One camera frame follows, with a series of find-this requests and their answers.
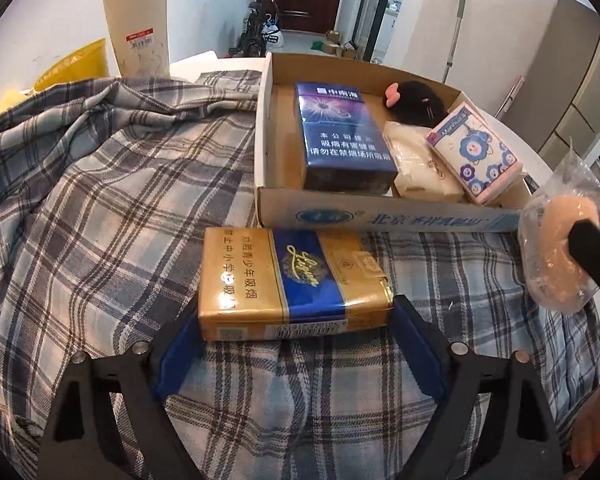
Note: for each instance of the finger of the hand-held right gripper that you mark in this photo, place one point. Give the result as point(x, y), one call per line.
point(592, 250)

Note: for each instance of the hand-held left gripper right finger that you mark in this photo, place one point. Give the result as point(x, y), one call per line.
point(420, 350)

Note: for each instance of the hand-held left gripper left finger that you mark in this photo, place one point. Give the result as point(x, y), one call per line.
point(175, 355)

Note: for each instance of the bagged peach sponge puff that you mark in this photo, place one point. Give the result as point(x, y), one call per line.
point(550, 240)

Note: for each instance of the gold blue cigarette pack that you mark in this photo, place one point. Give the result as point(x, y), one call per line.
point(280, 280)

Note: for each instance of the floral tissue pack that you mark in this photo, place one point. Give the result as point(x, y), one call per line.
point(475, 155)

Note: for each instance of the beige soft packet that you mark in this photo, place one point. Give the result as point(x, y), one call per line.
point(420, 170)

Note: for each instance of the dark blue cigarette pack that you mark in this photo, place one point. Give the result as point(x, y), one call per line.
point(345, 145)

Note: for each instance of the black plush hair clip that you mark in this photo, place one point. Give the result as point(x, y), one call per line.
point(417, 102)

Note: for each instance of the shallow cardboard box tray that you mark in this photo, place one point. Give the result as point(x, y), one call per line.
point(280, 140)

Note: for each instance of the blue plaid shirt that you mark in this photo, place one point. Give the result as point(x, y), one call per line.
point(105, 200)

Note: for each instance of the beige refrigerator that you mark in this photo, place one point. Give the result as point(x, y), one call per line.
point(575, 75)

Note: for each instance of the yellow plastic container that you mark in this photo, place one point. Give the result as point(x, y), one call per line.
point(77, 67)

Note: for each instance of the pile of small cardboard boxes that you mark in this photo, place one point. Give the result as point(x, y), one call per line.
point(340, 45)

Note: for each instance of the black framed glass door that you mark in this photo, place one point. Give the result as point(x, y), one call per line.
point(380, 5)

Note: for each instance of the white patterned tumbler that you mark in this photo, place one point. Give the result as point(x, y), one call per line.
point(140, 25)

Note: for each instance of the white plastic bag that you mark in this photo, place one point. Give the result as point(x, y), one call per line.
point(274, 34)

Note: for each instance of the black bicycle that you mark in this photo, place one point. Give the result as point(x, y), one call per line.
point(255, 20)

